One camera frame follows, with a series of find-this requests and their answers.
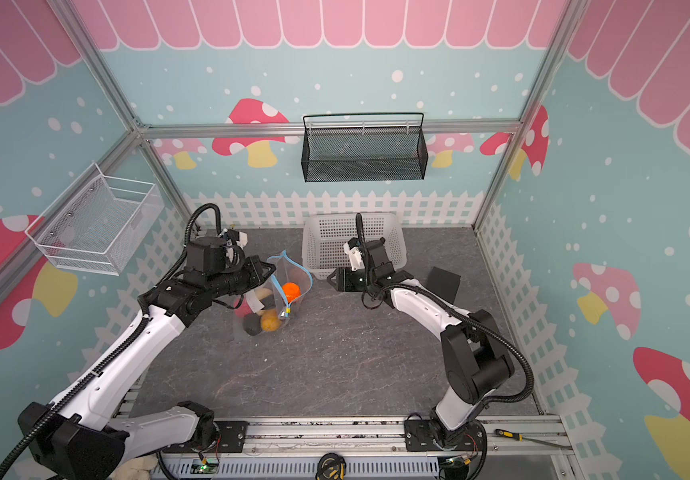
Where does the white plastic basket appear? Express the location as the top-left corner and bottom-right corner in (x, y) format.
(301, 211), (408, 281)

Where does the clear zip top bag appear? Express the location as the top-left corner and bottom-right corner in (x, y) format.
(233, 250), (313, 339)

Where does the dark food piece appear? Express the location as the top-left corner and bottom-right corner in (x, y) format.
(242, 314), (263, 336)

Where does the yellow food piece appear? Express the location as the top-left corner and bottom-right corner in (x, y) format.
(260, 310), (283, 332)

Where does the orange tangerine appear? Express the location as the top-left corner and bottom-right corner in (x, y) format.
(282, 282), (302, 303)

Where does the pink food ball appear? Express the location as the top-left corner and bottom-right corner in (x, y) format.
(234, 299), (253, 318)

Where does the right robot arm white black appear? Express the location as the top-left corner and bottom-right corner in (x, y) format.
(327, 237), (535, 450)

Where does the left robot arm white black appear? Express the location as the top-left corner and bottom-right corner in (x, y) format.
(0, 203), (276, 479)

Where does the black square pad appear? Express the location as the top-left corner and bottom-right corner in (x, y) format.
(424, 267), (461, 304)

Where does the beige cloth rag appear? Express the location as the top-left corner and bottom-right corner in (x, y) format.
(110, 455), (158, 480)

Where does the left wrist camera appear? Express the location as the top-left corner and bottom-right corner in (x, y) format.
(222, 229), (248, 248)

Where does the white wire wall basket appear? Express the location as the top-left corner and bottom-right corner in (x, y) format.
(25, 164), (165, 276)

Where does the black wire wall basket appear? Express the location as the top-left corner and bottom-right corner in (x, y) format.
(301, 112), (429, 183)

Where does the yellow handled screwdriver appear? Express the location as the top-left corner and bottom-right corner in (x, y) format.
(494, 429), (569, 449)

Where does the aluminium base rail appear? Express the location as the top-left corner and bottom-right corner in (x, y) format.
(158, 415), (574, 460)

